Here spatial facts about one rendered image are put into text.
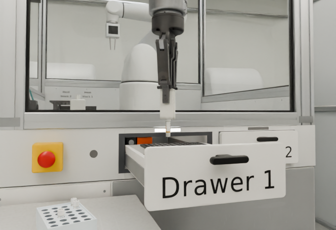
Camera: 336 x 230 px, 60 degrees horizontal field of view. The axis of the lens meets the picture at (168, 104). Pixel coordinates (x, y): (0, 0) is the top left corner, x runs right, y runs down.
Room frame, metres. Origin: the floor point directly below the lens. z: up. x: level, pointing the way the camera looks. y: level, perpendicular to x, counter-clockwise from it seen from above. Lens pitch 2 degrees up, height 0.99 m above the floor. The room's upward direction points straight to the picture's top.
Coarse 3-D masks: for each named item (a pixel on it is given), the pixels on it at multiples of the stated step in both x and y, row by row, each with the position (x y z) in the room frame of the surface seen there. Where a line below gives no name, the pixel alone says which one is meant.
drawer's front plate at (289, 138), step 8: (224, 136) 0.91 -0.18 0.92; (232, 136) 0.92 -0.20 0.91; (240, 136) 0.93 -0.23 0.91; (248, 136) 0.94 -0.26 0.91; (256, 136) 0.94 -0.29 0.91; (264, 136) 0.95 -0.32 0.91; (272, 136) 0.96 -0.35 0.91; (280, 136) 0.97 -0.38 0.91; (288, 136) 0.98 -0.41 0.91; (296, 136) 0.99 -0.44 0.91; (288, 144) 0.98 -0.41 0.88; (296, 144) 0.99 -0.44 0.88; (296, 152) 0.99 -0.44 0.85; (288, 160) 0.98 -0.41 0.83; (296, 160) 0.99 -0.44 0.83
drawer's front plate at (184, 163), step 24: (216, 144) 0.56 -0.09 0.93; (240, 144) 0.56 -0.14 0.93; (264, 144) 0.58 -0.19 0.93; (144, 168) 0.52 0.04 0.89; (168, 168) 0.52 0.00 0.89; (192, 168) 0.53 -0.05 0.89; (216, 168) 0.55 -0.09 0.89; (240, 168) 0.56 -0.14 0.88; (264, 168) 0.58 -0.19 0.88; (144, 192) 0.52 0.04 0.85; (168, 192) 0.52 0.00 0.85; (192, 192) 0.53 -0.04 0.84; (216, 192) 0.55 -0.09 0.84; (240, 192) 0.56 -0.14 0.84; (264, 192) 0.58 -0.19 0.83
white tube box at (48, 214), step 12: (60, 204) 0.61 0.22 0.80; (36, 216) 0.58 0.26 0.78; (48, 216) 0.56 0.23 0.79; (72, 216) 0.55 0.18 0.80; (84, 216) 0.56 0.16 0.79; (48, 228) 0.49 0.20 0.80; (60, 228) 0.50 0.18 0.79; (72, 228) 0.51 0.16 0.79; (84, 228) 0.52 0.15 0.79; (96, 228) 0.53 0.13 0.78
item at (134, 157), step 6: (210, 144) 0.87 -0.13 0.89; (126, 150) 0.82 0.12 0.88; (132, 150) 0.74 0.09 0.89; (138, 150) 0.86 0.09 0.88; (126, 156) 0.80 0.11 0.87; (132, 156) 0.73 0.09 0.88; (138, 156) 0.66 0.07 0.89; (126, 162) 0.80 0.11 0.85; (132, 162) 0.72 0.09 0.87; (138, 162) 0.66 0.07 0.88; (132, 168) 0.72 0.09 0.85; (138, 168) 0.65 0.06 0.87; (132, 174) 0.73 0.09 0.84; (138, 174) 0.65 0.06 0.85; (138, 180) 0.65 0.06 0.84
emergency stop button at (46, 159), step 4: (44, 152) 0.71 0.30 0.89; (48, 152) 0.71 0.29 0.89; (40, 156) 0.70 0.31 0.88; (44, 156) 0.70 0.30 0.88; (48, 156) 0.71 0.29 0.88; (52, 156) 0.71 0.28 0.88; (40, 160) 0.70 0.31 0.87; (44, 160) 0.70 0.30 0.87; (48, 160) 0.71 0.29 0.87; (52, 160) 0.71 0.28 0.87; (40, 164) 0.70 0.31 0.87; (44, 164) 0.70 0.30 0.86; (48, 164) 0.71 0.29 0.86; (52, 164) 0.71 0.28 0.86
